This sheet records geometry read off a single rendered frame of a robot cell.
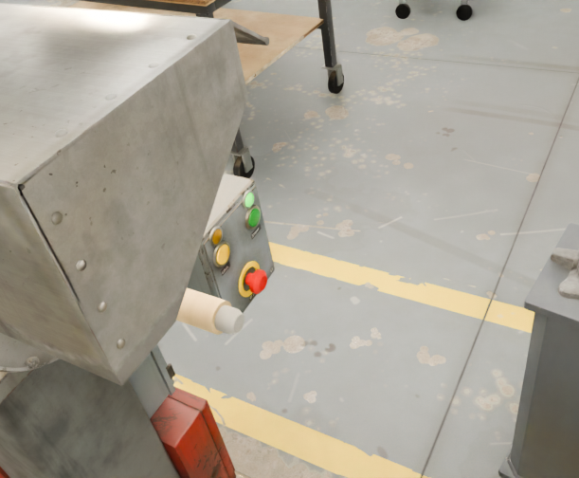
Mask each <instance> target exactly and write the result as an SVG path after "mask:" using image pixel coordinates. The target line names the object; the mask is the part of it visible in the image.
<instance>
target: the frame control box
mask: <svg viewBox="0 0 579 478"><path fill-rule="evenodd" d="M248 190H250V191H252V192H253V193H254V203H253V205H252V207H251V208H250V209H245V208H244V206H243V197H244V194H245V192H246V191H248ZM255 208H256V209H258V210H259V211H260V220H259V222H258V224H257V225H256V226H255V227H250V226H249V222H248V219H249V214H250V213H251V211H252V210H253V209H255ZM216 226H218V227H220V228H221V229H222V230H223V238H222V241H221V243H220V244H219V245H218V246H212V245H211V243H210V241H209V236H210V233H211V231H212V229H213V228H214V227H216ZM222 245H227V246H228V247H229V256H228V259H227V261H226V262H225V263H224V264H222V265H220V264H218V262H217V253H218V250H219V248H220V247H221V246H222ZM257 269H262V270H264V271H265V273H266V277H267V280H268V279H269V277H270V276H271V275H272V273H273V272H274V271H275V268H274V263H273V259H272V254H271V250H270V246H269V242H268V238H267V233H266V229H265V224H264V221H263V216H262V208H261V204H260V200H259V196H258V192H257V187H256V183H255V181H254V180H253V179H250V178H245V177H240V176H236V175H228V174H224V175H223V178H222V181H221V184H220V187H219V190H218V193H217V195H216V198H215V201H214V204H213V208H212V211H211V214H210V217H209V220H208V224H207V227H206V230H205V233H204V236H203V239H202V242H201V246H200V248H199V251H198V254H197V257H196V260H195V263H194V266H193V269H192V272H191V275H190V280H189V283H188V286H187V288H189V289H192V290H195V291H198V292H201V293H205V294H208V295H210V296H213V297H216V298H219V299H222V300H225V301H228V302H230V303H231V306H232V307H234V308H237V309H239V310H240V311H241V312H242V313H244V311H245V310H246V309H247V307H248V306H249V304H250V303H251V302H252V300H253V299H254V298H255V296H256V295H257V294H255V293H252V292H251V291H250V287H249V285H247V284H246V283H245V278H246V276H247V274H248V273H254V272H255V271H256V270H257Z"/></svg>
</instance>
